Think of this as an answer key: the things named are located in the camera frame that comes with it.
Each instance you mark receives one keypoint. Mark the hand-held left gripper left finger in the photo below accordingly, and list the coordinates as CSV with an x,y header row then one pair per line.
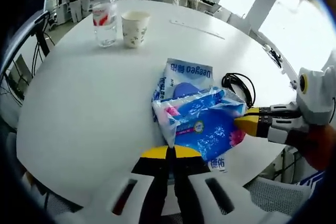
x,y
147,187

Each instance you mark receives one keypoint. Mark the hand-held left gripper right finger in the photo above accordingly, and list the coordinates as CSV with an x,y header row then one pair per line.
x,y
199,190

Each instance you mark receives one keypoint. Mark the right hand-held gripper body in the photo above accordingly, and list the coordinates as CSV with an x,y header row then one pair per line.
x,y
315,95

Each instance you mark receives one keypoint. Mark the blue wet wipes packet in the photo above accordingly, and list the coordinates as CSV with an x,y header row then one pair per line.
x,y
204,127

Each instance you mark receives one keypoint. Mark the clear packet with blue disc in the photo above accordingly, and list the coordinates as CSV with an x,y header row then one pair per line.
x,y
183,77

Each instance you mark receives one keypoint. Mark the white paper cup green leaves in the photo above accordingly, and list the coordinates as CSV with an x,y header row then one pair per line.
x,y
135,30

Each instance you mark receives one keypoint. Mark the clear plastic water bottle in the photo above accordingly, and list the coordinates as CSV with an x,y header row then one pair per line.
x,y
105,22

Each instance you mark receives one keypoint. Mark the person's right hand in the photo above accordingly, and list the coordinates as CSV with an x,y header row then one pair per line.
x,y
320,145

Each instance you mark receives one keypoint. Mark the grey mesh office chair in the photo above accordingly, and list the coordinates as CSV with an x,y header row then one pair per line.
x,y
278,195

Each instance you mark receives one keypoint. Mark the white table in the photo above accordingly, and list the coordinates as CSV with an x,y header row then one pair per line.
x,y
92,95

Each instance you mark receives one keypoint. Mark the thin clear strip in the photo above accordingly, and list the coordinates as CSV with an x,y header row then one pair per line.
x,y
197,28

